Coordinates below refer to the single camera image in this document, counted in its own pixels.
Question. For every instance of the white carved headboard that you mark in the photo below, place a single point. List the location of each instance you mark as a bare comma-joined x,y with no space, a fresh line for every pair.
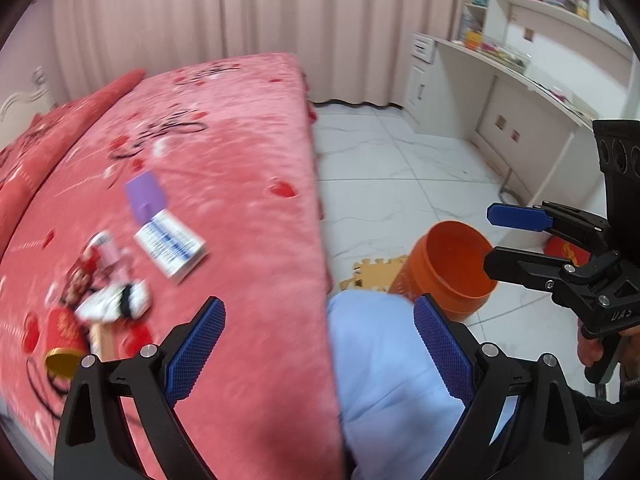
22,100

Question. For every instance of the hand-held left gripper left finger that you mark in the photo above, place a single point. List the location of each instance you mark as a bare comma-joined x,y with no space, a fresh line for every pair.
197,345

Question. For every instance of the red paper cup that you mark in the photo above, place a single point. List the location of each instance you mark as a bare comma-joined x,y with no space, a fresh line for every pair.
65,337

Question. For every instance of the white and blue box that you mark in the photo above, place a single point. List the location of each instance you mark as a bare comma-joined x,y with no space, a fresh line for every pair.
170,245

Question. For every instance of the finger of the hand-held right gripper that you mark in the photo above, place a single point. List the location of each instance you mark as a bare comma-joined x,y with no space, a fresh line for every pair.
515,215
520,265

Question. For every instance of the white wrapper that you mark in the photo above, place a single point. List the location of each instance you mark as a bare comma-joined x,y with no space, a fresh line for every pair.
110,302

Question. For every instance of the person's right hand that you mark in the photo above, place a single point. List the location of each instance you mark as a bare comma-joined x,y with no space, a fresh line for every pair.
591,347

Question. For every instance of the red round ornament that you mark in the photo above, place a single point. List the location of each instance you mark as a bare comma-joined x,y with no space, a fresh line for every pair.
562,250

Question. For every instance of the orange plastic bucket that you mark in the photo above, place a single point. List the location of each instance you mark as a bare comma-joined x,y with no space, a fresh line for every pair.
445,270

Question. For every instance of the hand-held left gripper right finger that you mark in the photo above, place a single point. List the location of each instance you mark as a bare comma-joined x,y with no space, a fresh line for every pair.
445,350

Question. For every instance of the pink small bottle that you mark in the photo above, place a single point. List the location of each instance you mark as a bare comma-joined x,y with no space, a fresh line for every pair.
107,252

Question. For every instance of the pink heart print blanket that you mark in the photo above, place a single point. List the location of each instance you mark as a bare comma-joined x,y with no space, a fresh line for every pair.
250,175

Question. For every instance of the purple plastic cup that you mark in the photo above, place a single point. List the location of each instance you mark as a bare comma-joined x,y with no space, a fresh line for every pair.
142,195

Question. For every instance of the beige paper piece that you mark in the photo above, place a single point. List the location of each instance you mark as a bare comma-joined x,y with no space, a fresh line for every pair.
101,342

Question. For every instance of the red printed packet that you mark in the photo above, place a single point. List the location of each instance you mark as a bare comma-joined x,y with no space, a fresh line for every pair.
75,282

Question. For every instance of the white desk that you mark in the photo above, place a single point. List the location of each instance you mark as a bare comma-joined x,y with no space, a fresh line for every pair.
520,85

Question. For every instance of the person's right forearm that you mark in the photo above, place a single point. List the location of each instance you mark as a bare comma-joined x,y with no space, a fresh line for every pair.
607,420

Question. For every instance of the tan foam puzzle mat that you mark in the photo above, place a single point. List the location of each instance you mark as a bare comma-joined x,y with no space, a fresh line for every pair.
372,275

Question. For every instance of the pink curtain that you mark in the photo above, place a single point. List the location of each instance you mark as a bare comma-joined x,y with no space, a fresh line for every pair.
240,15

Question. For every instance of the white drawer cabinet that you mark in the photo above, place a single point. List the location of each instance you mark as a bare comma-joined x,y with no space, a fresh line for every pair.
420,80

